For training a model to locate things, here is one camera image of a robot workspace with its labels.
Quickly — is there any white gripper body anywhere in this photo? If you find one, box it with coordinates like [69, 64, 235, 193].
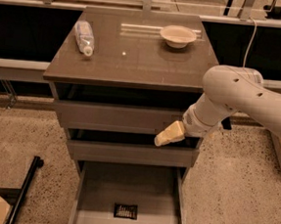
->
[182, 110, 221, 138]

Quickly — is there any clear plastic water bottle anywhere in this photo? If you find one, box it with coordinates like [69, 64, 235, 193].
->
[74, 21, 95, 57]

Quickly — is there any black rxbar chocolate bar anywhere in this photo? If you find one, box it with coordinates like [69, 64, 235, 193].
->
[114, 203, 138, 220]

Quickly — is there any grey open bottom drawer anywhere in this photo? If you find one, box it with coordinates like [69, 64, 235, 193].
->
[69, 161, 185, 224]

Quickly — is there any grey drawer cabinet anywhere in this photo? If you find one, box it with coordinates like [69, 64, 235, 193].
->
[34, 1, 236, 191]

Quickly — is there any grey top drawer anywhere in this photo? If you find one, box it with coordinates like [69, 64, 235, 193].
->
[54, 100, 183, 135]

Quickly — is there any white hanging cable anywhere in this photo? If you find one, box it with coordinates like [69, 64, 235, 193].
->
[242, 17, 258, 69]

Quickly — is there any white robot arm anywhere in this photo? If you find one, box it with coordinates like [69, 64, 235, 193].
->
[155, 65, 281, 146]

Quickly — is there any grey middle drawer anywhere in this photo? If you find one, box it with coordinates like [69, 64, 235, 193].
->
[67, 140, 199, 168]

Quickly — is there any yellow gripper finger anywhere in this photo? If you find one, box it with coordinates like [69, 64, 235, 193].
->
[154, 121, 185, 146]

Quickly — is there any white paper bowl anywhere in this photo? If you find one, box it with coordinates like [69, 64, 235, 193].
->
[160, 25, 197, 49]

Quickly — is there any black metal stand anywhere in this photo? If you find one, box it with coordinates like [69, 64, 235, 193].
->
[0, 156, 44, 224]

